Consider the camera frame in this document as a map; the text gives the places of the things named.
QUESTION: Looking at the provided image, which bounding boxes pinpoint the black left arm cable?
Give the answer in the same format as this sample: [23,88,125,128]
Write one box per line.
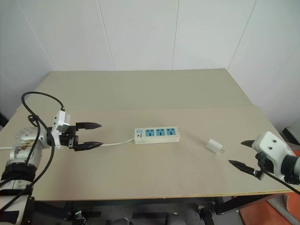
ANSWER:
[0,91,66,213]

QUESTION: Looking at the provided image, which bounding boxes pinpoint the black white floor object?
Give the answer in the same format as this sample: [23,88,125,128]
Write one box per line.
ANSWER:
[280,119,300,147]

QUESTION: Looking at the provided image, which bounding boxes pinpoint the white power strip blue sockets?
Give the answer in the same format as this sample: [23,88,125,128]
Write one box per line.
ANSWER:
[134,126,181,145]

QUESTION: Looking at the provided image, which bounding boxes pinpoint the white charger plug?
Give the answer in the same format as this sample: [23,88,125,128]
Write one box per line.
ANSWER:
[206,138,226,156]

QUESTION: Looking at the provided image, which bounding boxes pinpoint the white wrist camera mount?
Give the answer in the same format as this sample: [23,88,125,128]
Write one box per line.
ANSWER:
[50,110,71,150]
[251,131,295,176]

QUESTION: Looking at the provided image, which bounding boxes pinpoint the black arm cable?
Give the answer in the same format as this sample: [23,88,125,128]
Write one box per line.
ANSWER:
[256,152,300,189]
[0,91,66,213]

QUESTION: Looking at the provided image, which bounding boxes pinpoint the black table frame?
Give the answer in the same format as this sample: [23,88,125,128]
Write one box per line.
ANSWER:
[32,191,293,225]

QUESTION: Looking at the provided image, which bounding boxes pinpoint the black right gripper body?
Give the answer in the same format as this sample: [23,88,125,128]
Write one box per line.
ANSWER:
[253,151,268,181]

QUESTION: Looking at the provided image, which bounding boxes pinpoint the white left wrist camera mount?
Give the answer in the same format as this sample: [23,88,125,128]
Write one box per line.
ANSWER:
[50,110,71,150]

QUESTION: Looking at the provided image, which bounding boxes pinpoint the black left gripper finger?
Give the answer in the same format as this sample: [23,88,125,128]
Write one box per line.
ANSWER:
[75,121,102,131]
[75,141,104,152]

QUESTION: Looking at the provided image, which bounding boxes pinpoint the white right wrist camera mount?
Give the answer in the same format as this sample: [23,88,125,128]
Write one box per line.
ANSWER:
[251,131,295,176]

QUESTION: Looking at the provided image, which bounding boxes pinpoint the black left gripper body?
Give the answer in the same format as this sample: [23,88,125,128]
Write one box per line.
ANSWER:
[59,126,80,152]

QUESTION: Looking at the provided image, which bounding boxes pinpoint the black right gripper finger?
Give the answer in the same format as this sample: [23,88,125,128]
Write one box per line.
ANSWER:
[240,140,256,149]
[228,160,255,176]

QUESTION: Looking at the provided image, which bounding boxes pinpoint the dark rounded shape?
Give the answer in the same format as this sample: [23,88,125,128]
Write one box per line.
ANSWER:
[166,214,186,225]
[105,217,130,225]

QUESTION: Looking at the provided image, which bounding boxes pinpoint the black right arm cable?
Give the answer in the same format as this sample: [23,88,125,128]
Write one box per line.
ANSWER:
[256,152,300,189]

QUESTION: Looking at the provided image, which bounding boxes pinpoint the white charging cable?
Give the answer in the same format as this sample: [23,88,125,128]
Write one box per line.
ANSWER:
[0,137,136,151]

